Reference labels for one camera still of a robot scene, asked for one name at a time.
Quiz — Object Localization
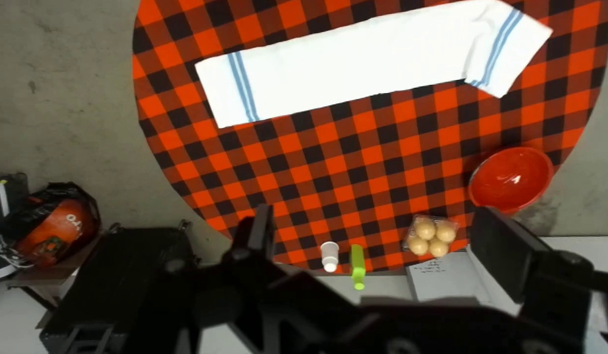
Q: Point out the green bottle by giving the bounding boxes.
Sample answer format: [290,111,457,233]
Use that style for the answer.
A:
[349,243,370,292]

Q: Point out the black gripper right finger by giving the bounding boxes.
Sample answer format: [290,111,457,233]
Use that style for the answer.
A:
[469,204,549,304]

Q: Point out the small white bottle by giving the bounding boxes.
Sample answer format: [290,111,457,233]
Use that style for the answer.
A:
[319,239,343,275]

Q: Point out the white cloth with blue stripes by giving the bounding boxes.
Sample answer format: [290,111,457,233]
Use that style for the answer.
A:
[193,0,555,129]

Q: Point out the small whiteboard with scribbles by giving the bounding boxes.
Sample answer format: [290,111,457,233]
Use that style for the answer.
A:
[406,251,516,310]

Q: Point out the orange snack bag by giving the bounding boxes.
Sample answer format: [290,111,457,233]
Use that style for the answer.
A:
[12,180,103,269]

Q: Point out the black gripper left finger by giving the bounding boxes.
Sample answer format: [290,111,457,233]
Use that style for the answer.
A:
[240,202,278,263]

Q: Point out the red black checkered tablecloth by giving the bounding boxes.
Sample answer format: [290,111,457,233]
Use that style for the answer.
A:
[130,0,608,273]

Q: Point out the red bowl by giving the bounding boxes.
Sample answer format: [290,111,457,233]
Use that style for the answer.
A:
[467,145,557,216]

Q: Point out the board with black marker tags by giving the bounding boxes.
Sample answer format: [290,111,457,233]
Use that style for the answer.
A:
[0,174,32,284]

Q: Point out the black suitcase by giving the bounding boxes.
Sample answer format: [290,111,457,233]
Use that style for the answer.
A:
[38,223,201,354]

